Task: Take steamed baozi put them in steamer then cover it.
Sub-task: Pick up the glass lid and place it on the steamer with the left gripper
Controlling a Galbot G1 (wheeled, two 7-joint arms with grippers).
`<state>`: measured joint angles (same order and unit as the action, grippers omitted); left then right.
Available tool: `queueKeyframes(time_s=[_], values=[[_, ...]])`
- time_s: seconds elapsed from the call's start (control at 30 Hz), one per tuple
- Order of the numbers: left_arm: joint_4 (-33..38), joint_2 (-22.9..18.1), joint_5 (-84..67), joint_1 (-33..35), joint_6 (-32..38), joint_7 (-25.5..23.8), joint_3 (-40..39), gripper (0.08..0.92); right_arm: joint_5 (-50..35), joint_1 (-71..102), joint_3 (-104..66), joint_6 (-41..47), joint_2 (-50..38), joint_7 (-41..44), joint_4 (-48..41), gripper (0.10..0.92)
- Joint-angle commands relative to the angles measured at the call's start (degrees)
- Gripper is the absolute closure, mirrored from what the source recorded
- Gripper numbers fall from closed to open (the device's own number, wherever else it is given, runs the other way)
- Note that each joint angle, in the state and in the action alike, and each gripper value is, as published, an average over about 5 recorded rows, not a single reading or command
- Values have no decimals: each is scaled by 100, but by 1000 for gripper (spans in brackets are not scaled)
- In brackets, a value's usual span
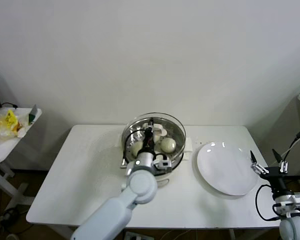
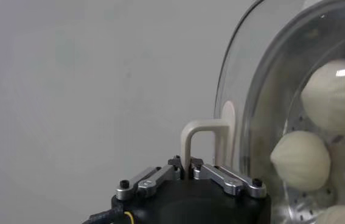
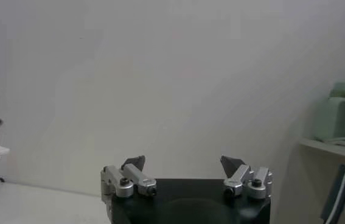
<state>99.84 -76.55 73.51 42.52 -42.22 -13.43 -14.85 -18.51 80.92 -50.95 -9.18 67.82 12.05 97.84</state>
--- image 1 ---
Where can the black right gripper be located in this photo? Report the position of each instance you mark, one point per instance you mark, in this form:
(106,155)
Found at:
(277,180)

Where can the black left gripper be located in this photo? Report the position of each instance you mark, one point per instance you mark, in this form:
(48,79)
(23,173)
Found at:
(149,142)

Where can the white steamed baozi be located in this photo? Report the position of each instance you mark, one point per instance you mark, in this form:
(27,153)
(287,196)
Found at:
(136,149)
(156,138)
(168,145)

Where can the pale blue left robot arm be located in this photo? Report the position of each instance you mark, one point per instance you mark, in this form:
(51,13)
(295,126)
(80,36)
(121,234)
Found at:
(140,185)

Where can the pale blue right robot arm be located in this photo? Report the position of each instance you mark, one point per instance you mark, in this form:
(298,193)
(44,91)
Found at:
(293,227)

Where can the stainless steel steamer basket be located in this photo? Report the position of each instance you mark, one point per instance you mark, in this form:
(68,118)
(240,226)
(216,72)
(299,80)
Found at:
(177,158)

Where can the white round plate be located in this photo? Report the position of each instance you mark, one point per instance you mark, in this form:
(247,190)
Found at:
(225,170)

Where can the white electric cooker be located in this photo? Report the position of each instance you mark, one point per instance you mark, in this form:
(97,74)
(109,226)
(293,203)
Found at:
(165,180)

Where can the large white table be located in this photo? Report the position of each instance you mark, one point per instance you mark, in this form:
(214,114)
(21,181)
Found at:
(190,212)

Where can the white power strip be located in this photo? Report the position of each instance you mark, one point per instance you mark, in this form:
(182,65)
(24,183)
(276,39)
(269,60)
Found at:
(137,236)

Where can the small grey green device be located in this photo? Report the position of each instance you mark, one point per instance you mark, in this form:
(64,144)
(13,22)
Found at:
(33,110)

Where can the yellow plastic bag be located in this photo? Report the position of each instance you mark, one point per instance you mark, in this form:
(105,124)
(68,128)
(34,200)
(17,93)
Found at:
(7,125)

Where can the small white side table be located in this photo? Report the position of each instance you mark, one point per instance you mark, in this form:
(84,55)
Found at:
(5,152)

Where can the dark power strip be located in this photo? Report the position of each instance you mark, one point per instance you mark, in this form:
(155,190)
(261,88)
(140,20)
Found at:
(8,215)

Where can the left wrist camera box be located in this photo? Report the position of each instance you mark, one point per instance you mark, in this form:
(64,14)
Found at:
(163,165)

